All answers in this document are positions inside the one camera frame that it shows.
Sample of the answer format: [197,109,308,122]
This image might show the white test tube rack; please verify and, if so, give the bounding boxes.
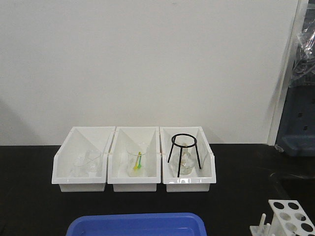
[249,200,315,236]

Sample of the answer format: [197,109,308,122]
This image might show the grey pegboard drying rack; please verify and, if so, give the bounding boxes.
[275,0,315,157]

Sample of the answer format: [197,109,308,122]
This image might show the glass beaker in middle bin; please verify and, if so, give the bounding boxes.
[127,143,148,177]

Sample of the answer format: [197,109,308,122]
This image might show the black metal tripod stand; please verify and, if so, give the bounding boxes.
[167,133,202,177]

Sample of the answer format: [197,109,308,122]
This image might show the yellow green plastic spoons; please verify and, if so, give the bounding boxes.
[133,151,142,170]

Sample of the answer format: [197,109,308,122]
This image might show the glass flask under tripod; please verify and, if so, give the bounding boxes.
[169,146,195,177]

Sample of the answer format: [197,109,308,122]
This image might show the middle white storage bin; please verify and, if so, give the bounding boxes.
[107,126,161,192]

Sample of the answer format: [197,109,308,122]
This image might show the white storage bin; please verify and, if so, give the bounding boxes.
[159,126,217,193]
[51,126,116,193]
[107,126,161,192]

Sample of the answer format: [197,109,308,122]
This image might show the right white storage bin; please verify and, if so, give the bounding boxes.
[159,126,217,193]

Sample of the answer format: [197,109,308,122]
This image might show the glass beakers in left bin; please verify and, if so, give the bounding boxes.
[69,150,101,177]

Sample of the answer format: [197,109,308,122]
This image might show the left white storage bin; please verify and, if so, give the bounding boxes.
[51,126,116,193]

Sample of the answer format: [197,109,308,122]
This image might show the blue plastic tray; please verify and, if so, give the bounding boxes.
[66,212,207,236]

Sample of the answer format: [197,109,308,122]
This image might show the black lab sink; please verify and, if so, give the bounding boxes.
[269,173,315,210]

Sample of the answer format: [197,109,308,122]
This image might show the plastic bag of pegs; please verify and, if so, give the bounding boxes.
[289,13,315,88]

